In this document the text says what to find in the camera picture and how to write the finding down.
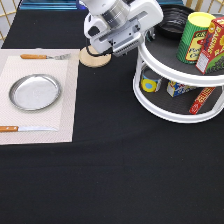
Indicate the round metal plate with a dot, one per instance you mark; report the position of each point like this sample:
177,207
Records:
35,92

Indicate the black ribbed bowl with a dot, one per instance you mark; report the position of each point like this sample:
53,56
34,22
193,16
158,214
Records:
174,21

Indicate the small colourful carton lower shelf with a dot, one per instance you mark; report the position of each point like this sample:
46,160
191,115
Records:
175,89

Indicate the round wooden coaster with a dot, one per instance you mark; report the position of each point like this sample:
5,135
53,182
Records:
91,61

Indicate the beige woven placemat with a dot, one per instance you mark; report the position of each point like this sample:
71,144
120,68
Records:
59,115

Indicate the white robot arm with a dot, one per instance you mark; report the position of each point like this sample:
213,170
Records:
114,26

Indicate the red raisins box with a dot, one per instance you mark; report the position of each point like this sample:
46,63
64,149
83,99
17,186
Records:
211,58

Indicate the red orange box lower shelf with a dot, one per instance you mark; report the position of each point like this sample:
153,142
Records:
201,99

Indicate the white two-tier lazy Susan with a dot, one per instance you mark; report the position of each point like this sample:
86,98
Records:
160,56

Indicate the green yellow cylindrical can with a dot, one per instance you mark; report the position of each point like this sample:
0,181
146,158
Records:
193,36

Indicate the wooden handled knife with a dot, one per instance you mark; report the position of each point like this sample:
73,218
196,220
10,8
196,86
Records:
25,128

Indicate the wooden handled fork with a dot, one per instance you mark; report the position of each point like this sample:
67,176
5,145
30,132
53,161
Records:
35,56

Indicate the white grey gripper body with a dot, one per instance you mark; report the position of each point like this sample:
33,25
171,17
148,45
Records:
114,26

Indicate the blue yellow can lower shelf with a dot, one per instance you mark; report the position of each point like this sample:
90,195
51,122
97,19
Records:
150,81

